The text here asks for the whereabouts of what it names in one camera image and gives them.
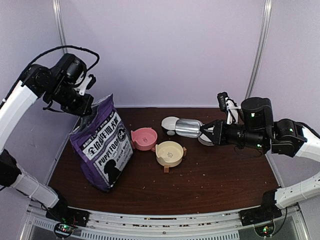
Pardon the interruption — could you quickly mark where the pink cat-ear bowl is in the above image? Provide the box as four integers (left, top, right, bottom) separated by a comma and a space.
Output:
130, 127, 158, 151

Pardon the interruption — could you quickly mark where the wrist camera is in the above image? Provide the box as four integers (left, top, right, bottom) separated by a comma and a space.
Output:
217, 92, 242, 125
73, 74, 97, 96

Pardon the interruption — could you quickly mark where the white scalloped bowl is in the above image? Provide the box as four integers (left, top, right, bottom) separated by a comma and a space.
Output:
197, 132, 215, 147

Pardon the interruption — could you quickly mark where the aluminium frame post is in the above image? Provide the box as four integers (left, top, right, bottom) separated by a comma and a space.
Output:
52, 0, 67, 46
245, 0, 273, 99

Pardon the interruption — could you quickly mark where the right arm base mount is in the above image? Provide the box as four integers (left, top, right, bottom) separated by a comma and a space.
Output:
239, 189, 282, 239

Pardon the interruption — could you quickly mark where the front aluminium rail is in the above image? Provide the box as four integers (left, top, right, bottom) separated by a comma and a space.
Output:
24, 208, 305, 240

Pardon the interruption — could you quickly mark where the dark blue ceramic bowl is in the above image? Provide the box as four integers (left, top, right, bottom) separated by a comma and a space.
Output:
161, 116, 179, 136

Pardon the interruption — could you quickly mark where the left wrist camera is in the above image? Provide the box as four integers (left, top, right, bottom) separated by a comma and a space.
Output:
73, 74, 97, 96

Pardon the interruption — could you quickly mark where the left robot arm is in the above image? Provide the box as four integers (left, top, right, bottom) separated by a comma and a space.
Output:
0, 53, 96, 222

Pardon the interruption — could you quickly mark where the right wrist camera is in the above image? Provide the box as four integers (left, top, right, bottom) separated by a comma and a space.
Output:
217, 92, 242, 125

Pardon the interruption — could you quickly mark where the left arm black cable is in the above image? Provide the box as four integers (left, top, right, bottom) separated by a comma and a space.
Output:
14, 44, 101, 83

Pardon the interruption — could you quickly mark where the left aluminium frame post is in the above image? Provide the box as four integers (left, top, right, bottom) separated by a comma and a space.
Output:
52, 0, 67, 46

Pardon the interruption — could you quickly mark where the cream cat-ear bowl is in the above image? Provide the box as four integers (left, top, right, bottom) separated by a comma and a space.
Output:
155, 141, 187, 173

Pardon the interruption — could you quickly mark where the purple pet food bag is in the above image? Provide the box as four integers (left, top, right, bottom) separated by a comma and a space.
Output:
69, 94, 133, 192

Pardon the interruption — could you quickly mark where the right aluminium frame post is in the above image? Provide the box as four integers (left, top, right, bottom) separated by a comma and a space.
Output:
245, 0, 273, 99

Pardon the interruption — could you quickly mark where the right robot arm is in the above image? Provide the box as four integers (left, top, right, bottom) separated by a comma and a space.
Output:
199, 94, 320, 162

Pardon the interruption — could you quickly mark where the metal food scoop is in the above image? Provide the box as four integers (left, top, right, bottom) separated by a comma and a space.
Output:
175, 118, 204, 139

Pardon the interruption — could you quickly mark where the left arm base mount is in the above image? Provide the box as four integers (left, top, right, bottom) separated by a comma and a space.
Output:
41, 189, 90, 240

